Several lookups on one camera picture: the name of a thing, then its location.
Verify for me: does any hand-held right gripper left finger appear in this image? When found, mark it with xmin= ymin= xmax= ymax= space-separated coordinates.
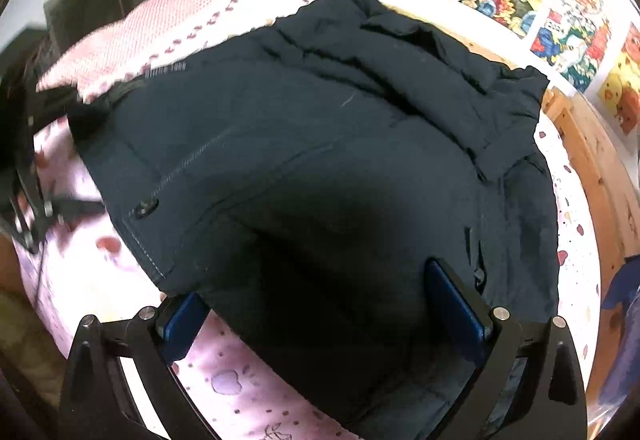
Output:
xmin=59 ymin=291 xmax=221 ymax=440

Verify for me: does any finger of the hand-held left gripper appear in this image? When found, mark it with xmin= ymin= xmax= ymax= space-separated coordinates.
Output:
xmin=45 ymin=193 xmax=107 ymax=227

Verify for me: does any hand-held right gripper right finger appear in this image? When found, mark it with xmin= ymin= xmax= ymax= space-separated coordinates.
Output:
xmin=424 ymin=258 xmax=588 ymax=440

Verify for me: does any black jacket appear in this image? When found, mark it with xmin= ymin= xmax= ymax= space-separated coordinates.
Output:
xmin=67 ymin=0 xmax=561 ymax=440

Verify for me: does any pink apple print quilt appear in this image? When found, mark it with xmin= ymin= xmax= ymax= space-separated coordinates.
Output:
xmin=12 ymin=0 xmax=601 ymax=440

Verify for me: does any plastic-wrapped blue bedding bundle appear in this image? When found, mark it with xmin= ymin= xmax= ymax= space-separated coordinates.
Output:
xmin=597 ymin=255 xmax=640 ymax=421

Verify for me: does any red checked pillow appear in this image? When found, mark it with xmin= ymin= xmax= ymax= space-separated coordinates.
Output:
xmin=37 ymin=0 xmax=273 ymax=104

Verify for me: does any wooden bed frame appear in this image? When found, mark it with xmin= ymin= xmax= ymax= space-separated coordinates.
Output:
xmin=462 ymin=35 xmax=640 ymax=271

